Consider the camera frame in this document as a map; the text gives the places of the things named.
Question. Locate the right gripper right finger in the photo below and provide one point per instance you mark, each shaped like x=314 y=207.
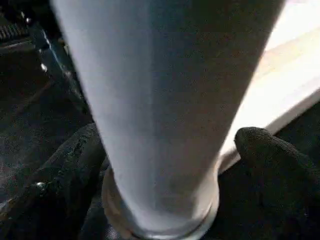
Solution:
x=280 y=190

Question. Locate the glossy black mat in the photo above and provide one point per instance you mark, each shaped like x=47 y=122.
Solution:
x=30 y=110

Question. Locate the white plastic table leg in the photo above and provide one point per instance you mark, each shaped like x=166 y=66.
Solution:
x=165 y=100

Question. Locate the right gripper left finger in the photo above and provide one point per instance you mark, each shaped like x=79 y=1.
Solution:
x=55 y=190

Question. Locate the white plastic table top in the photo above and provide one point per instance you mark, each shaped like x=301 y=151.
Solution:
x=285 y=75

